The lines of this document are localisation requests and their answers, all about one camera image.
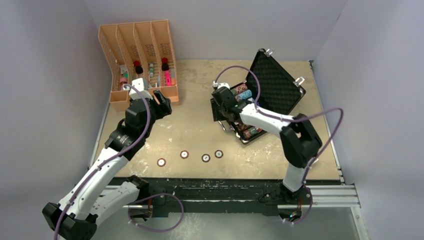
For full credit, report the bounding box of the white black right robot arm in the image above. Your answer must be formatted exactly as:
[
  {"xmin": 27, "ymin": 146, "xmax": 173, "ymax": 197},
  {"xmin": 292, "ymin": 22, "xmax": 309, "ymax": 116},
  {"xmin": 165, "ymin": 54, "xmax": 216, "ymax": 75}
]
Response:
[{"xmin": 211, "ymin": 86, "xmax": 323, "ymax": 204}]

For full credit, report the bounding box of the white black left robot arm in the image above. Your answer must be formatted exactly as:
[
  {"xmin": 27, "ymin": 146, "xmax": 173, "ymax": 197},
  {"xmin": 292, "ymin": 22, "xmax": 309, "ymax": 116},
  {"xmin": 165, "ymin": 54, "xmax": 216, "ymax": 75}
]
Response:
[{"xmin": 42, "ymin": 89, "xmax": 172, "ymax": 240}]

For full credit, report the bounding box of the pink highlighter marker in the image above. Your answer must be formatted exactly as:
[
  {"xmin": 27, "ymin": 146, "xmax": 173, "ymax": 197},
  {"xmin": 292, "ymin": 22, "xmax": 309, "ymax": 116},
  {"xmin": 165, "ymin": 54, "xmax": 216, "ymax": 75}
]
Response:
[{"xmin": 163, "ymin": 70, "xmax": 173, "ymax": 86}]

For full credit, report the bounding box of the red black marker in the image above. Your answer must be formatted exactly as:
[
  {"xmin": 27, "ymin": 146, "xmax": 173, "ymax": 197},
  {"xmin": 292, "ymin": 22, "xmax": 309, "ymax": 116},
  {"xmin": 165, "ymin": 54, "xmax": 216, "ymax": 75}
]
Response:
[
  {"xmin": 133, "ymin": 60, "xmax": 144, "ymax": 75},
  {"xmin": 161, "ymin": 57, "xmax": 170, "ymax": 72}
]

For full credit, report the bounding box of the red white poker chip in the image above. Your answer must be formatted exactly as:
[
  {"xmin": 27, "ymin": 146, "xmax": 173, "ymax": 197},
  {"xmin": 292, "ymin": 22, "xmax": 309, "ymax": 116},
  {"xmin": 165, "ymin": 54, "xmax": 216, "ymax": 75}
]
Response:
[
  {"xmin": 180, "ymin": 150, "xmax": 189, "ymax": 159},
  {"xmin": 156, "ymin": 158, "xmax": 166, "ymax": 167}
]

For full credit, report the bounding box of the black aluminium poker case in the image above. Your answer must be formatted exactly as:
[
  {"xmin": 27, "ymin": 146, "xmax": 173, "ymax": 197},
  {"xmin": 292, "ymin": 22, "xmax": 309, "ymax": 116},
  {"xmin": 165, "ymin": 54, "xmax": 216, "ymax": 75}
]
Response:
[{"xmin": 217, "ymin": 48, "xmax": 307, "ymax": 145}]

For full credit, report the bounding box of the peach plastic desk organizer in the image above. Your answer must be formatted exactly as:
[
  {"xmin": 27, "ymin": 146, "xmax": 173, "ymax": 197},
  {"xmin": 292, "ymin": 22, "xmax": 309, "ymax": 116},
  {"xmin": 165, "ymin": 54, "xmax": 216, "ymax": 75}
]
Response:
[{"xmin": 98, "ymin": 19, "xmax": 181, "ymax": 112}]

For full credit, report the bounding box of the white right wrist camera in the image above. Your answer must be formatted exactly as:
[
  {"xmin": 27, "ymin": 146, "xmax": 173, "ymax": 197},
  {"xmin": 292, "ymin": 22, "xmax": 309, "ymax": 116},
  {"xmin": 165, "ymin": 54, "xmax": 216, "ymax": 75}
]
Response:
[{"xmin": 212, "ymin": 82, "xmax": 230, "ymax": 90}]

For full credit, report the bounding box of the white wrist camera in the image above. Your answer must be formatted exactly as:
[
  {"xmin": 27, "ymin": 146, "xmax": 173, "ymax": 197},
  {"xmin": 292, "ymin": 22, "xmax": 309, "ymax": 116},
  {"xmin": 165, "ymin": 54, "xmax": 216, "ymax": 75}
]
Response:
[
  {"xmin": 122, "ymin": 77, "xmax": 153, "ymax": 100},
  {"xmin": 212, "ymin": 82, "xmax": 230, "ymax": 90}
]

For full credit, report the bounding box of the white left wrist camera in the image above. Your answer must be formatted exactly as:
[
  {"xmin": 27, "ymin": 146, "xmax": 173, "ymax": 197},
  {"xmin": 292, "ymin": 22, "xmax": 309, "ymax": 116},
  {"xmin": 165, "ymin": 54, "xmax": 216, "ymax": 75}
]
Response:
[{"xmin": 122, "ymin": 77, "xmax": 153, "ymax": 100}]

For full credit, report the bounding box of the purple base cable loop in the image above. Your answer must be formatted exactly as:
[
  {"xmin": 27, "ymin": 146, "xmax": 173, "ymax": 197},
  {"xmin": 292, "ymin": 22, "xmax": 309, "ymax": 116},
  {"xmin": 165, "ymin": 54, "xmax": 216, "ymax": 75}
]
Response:
[{"xmin": 127, "ymin": 192, "xmax": 185, "ymax": 233}]

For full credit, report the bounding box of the black metal base rail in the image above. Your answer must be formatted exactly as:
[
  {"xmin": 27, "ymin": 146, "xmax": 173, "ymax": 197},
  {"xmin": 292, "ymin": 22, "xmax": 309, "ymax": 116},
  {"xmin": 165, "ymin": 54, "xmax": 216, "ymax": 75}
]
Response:
[{"xmin": 141, "ymin": 177, "xmax": 313, "ymax": 220}]

